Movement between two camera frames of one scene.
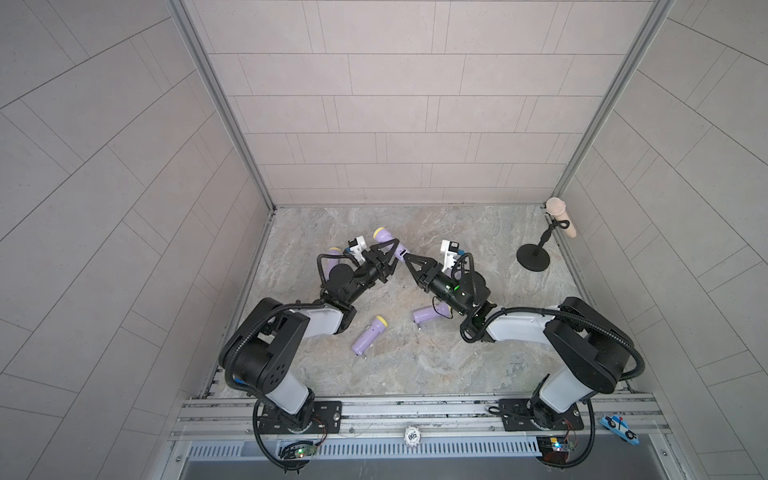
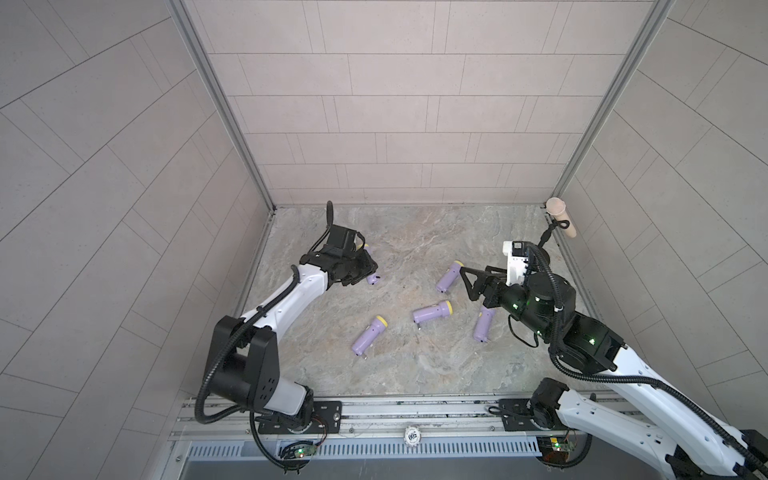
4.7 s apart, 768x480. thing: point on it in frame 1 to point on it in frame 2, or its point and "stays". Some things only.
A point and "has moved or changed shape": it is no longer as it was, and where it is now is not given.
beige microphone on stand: (557, 208) stays
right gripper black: (434, 271) to (496, 285)
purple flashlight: (427, 312) stays
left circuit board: (305, 450) stays
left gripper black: (377, 267) to (366, 267)
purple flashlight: (365, 340) stays
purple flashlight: (382, 235) has moved or changed shape
